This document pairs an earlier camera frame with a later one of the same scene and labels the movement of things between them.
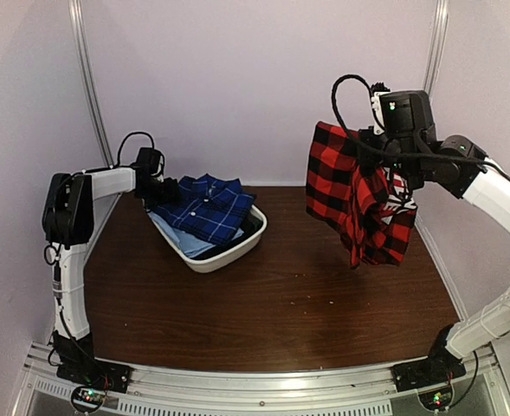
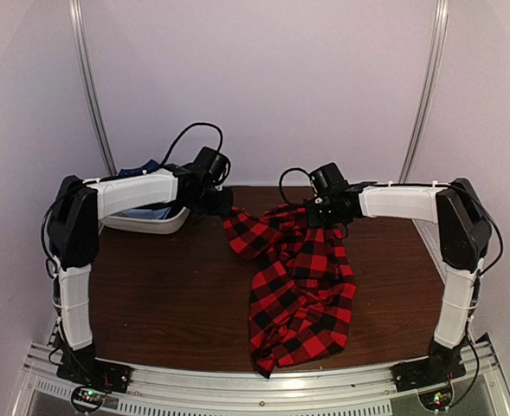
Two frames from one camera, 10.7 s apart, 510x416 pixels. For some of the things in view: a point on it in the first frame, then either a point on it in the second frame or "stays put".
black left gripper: x=172 y=194 -> x=225 y=206
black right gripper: x=367 y=157 -> x=314 y=218
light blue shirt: x=187 y=243 -> x=158 y=213
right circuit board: x=437 y=399 stays put
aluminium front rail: x=352 y=392 stays put
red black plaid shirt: x=372 y=216 -> x=302 y=294
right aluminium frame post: x=441 y=23 stays put
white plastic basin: x=214 y=261 -> x=108 y=206
